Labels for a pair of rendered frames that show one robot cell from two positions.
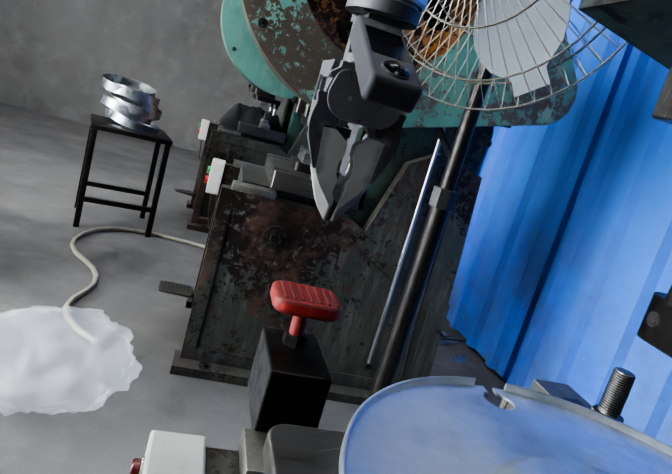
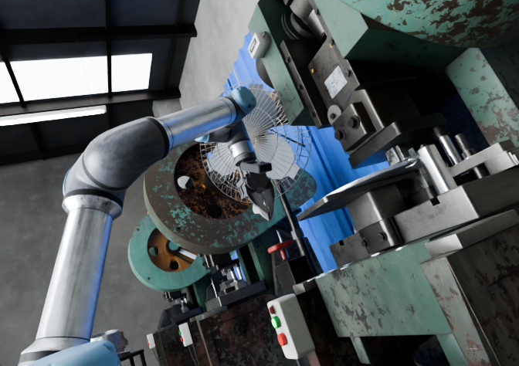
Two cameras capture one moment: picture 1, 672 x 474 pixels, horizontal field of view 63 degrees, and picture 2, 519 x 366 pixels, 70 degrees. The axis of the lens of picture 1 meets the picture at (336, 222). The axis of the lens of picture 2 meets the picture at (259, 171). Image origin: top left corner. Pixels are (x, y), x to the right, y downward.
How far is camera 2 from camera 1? 63 cm
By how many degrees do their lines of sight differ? 30
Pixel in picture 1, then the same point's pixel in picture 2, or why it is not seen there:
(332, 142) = (256, 196)
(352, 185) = (269, 205)
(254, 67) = (164, 280)
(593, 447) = not seen: hidden behind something
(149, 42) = not seen: hidden behind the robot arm
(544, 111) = (308, 191)
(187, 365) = not seen: outside the picture
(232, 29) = (142, 269)
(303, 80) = (208, 241)
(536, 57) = (290, 163)
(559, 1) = (283, 143)
